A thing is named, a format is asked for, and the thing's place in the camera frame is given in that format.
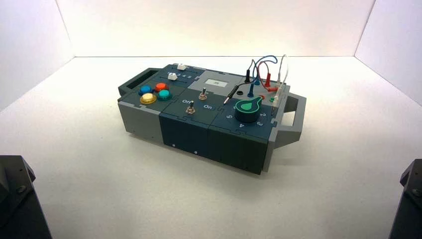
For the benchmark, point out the small white lcd display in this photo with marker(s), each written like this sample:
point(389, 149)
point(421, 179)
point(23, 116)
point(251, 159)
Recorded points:
point(216, 83)

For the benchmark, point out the orange push button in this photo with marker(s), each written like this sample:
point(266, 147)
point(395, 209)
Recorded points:
point(161, 87)

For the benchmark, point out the black green rotary knob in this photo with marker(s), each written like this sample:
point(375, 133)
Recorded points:
point(248, 112)

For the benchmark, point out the silver metal toggle switch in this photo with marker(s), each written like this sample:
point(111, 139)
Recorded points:
point(190, 109)
point(202, 95)

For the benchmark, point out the yellow push button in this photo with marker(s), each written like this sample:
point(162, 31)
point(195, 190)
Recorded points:
point(148, 98)

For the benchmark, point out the blue push button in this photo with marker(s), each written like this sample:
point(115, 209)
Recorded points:
point(145, 89)

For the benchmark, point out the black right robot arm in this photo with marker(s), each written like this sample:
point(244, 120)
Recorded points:
point(408, 204)

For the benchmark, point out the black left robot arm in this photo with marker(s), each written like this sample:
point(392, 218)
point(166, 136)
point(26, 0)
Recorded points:
point(19, 204)

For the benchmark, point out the white slider knob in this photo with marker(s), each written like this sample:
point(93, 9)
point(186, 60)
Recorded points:
point(172, 77)
point(181, 67)

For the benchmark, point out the teal push button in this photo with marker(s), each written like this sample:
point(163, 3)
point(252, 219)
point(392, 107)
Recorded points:
point(164, 95)

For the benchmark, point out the blue grey task box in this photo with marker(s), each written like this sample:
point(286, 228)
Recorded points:
point(184, 132)

